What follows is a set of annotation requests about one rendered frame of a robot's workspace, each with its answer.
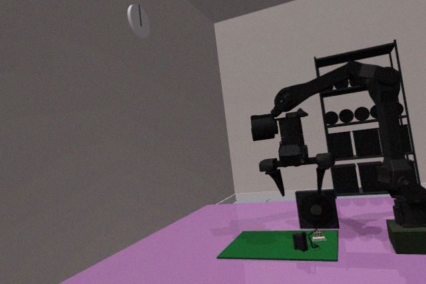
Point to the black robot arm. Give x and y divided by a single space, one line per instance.
383 85

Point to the black cable with plug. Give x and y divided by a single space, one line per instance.
300 241

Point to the green circuit board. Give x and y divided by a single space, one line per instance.
278 245

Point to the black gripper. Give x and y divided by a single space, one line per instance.
323 160

